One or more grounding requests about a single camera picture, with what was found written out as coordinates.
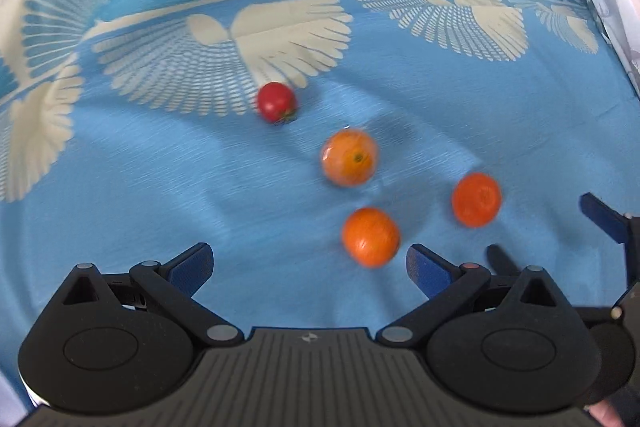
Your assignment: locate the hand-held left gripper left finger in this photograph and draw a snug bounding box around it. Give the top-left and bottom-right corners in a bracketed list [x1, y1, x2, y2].
[60, 243, 245, 349]

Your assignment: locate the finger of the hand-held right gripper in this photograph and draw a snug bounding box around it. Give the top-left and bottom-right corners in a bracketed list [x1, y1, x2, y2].
[579, 193, 640, 295]
[486, 244, 523, 279]

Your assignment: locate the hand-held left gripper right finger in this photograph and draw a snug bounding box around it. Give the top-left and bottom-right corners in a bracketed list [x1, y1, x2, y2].
[376, 243, 572, 349]

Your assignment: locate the small orange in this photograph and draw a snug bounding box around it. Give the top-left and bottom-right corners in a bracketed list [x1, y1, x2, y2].
[451, 172, 503, 229]
[320, 127, 380, 188]
[341, 206, 402, 269]

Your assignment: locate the red cherry tomato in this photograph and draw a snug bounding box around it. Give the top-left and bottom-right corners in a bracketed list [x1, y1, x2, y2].
[257, 81, 299, 125]

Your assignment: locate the person's right hand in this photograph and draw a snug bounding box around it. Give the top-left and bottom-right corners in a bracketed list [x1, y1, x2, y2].
[589, 399, 627, 427]

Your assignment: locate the blue and cream printed blanket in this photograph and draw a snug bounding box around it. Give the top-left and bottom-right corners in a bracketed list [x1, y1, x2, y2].
[0, 0, 640, 400]

